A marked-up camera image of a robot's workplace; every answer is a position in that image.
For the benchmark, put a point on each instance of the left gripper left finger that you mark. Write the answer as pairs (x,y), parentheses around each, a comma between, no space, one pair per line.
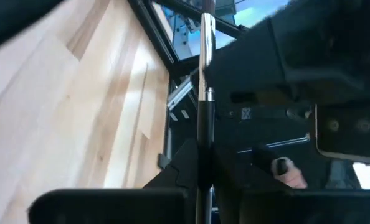
(126,205)

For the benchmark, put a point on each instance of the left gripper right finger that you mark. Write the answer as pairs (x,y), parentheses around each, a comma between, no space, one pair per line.
(297,208)

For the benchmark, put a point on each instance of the thin black makeup brush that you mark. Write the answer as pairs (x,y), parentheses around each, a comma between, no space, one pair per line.
(205,118)

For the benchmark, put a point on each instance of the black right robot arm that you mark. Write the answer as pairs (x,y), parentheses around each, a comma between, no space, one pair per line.
(10,18)

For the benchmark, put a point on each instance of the person's hand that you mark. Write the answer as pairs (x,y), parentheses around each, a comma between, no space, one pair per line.
(292,180)

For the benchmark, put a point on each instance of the black box silver rim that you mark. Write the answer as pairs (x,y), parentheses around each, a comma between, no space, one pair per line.
(347,133)

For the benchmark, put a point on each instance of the silver aluminium extrusion bar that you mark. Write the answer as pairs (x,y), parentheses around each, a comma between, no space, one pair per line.
(180,91)

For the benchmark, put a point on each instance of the black aluminium table frame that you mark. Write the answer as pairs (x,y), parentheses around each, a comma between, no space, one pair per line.
(155,31)

